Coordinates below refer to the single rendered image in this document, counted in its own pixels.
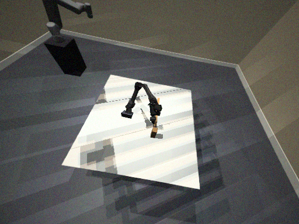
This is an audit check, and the dark brown wooden post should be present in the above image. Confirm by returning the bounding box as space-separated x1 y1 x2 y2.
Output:
150 127 158 138

